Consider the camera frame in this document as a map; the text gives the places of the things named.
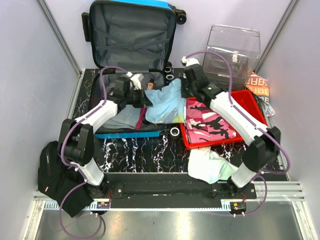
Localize blue hard-shell suitcase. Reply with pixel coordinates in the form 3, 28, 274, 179
81, 0, 188, 140

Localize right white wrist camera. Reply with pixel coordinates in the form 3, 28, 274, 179
181, 56, 200, 67

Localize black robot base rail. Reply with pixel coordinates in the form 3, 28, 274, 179
105, 172, 257, 211

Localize orange white printed bag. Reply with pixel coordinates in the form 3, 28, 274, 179
245, 72, 275, 117

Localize white mint cloth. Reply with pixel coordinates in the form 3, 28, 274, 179
187, 147, 238, 184

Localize magenta pink cloth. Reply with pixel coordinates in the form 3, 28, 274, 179
135, 108, 149, 130

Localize pink camouflage garment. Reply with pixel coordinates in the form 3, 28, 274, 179
185, 98, 237, 144

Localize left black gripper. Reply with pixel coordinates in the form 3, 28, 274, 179
125, 86, 153, 109

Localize purple cable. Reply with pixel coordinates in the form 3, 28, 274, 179
59, 66, 131, 238
186, 50, 291, 217

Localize light blue t-shirt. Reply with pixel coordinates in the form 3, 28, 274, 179
145, 78, 186, 124

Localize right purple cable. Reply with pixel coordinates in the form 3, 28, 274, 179
186, 50, 291, 217

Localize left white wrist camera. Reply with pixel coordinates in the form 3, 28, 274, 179
126, 71, 143, 90

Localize red plastic tray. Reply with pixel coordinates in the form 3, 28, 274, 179
179, 89, 267, 150

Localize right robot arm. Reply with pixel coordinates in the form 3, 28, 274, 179
182, 63, 281, 199

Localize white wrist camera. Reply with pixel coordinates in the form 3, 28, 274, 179
181, 56, 200, 67
126, 71, 143, 90

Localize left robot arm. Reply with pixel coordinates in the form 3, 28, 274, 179
57, 72, 153, 198

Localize black marble pattern mat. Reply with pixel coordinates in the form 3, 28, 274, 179
71, 68, 246, 174

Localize black cloth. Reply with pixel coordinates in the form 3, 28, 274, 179
37, 141, 93, 218

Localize clear plastic drawer organizer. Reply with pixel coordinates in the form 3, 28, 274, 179
202, 24, 261, 91

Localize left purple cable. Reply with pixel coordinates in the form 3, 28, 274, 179
59, 66, 131, 238

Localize light denim shorts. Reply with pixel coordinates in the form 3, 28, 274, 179
102, 105, 141, 130

